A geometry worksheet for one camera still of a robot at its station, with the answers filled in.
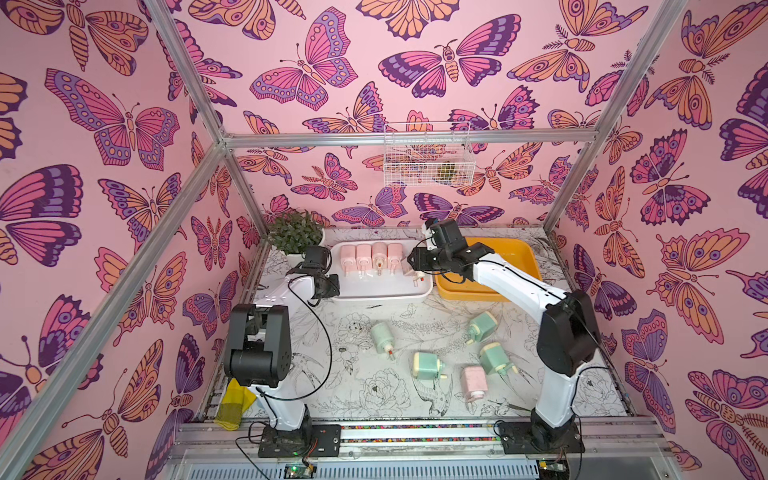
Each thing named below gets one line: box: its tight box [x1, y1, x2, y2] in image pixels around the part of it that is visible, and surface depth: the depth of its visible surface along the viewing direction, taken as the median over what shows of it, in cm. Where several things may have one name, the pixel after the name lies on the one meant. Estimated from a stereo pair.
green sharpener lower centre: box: [413, 352, 447, 380], surface depth 81 cm
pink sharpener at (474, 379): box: [461, 365, 488, 402], surface depth 78 cm
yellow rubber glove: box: [214, 378, 256, 431], surface depth 79 cm
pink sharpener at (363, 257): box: [356, 244, 372, 271], surface depth 106 cm
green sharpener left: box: [371, 322, 395, 354], surface depth 85 cm
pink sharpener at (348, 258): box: [340, 245, 357, 277], surface depth 105 cm
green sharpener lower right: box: [480, 342, 519, 376], surface depth 82 cm
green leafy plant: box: [262, 210, 323, 254], surface depth 97 cm
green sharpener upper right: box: [466, 311, 498, 345], surface depth 88 cm
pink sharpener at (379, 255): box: [372, 242, 387, 269], surface depth 105 cm
